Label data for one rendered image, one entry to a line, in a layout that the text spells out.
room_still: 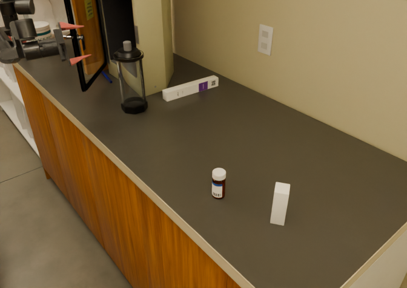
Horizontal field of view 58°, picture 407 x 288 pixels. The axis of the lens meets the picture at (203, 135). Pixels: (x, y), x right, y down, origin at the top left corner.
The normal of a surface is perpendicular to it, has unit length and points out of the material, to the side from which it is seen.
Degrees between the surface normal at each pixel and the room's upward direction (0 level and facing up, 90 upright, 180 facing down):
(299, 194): 0
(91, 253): 0
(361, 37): 90
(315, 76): 90
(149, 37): 90
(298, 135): 0
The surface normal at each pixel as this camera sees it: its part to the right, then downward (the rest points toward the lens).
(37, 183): 0.00, -0.84
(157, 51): 0.64, 0.42
